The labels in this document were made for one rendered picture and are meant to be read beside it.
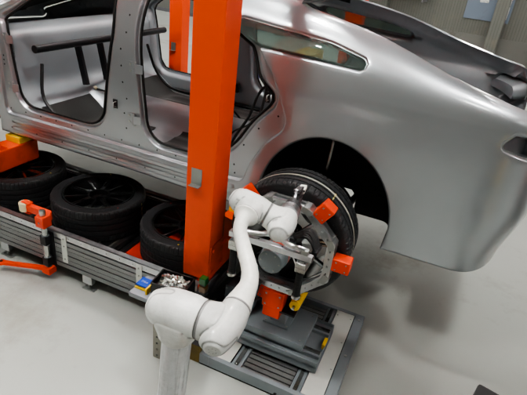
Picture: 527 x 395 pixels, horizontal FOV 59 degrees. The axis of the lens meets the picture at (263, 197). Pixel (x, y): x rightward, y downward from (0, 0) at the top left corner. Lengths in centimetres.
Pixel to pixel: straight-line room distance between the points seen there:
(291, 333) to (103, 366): 108
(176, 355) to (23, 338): 171
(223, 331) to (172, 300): 19
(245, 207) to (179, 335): 57
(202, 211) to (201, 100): 58
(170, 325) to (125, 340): 155
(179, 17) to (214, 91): 336
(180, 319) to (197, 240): 108
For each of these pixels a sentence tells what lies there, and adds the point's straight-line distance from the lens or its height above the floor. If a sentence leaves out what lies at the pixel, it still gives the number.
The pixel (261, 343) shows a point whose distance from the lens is 286.
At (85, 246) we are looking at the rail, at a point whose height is 37.
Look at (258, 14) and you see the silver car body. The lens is 275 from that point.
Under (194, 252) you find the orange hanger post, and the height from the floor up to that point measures 68.
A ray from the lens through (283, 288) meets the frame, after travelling 253.
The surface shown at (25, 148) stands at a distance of 406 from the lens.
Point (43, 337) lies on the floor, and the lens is 320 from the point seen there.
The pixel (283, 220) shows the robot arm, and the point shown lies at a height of 125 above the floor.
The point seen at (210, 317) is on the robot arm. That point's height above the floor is 116.
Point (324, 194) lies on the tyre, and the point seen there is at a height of 115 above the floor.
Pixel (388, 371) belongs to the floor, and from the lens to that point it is 314.
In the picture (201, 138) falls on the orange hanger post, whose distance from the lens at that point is 228.
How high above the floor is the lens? 217
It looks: 27 degrees down
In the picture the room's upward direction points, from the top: 7 degrees clockwise
